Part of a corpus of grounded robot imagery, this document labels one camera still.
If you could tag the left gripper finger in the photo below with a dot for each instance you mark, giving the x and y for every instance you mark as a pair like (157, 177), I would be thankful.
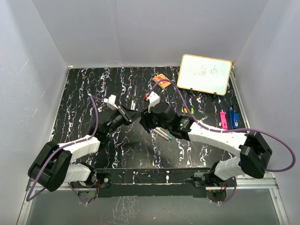
(133, 119)
(131, 113)

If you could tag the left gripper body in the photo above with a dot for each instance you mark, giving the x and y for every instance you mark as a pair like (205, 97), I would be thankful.
(119, 119)

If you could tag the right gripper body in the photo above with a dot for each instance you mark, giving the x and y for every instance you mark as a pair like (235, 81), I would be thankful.
(152, 121)

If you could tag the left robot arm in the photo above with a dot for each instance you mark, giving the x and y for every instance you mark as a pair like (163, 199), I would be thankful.
(55, 165)

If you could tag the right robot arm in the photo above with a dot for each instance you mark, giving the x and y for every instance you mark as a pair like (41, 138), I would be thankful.
(251, 152)

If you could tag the teal capped white marker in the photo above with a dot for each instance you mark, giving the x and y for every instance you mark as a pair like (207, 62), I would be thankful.
(164, 133)

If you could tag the orange capped white marker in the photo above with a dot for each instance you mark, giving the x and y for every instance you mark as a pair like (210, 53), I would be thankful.
(161, 134)

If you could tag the orange card packet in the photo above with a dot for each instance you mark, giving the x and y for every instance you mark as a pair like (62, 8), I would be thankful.
(162, 81)

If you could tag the pink clip tool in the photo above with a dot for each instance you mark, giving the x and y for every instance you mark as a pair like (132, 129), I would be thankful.
(223, 121)

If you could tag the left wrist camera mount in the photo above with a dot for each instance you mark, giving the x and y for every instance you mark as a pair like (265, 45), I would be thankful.
(110, 102)

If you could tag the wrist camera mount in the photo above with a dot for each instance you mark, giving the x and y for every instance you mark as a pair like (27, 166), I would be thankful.
(153, 99)
(110, 102)

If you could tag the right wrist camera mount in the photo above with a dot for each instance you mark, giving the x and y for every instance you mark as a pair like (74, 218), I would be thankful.
(153, 99)

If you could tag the small whiteboard yellow frame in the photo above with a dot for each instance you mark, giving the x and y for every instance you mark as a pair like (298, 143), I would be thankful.
(204, 74)

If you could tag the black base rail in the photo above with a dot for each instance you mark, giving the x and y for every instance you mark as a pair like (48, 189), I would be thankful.
(151, 182)

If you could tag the aluminium frame rail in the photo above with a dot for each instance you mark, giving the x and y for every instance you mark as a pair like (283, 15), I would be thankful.
(157, 197)

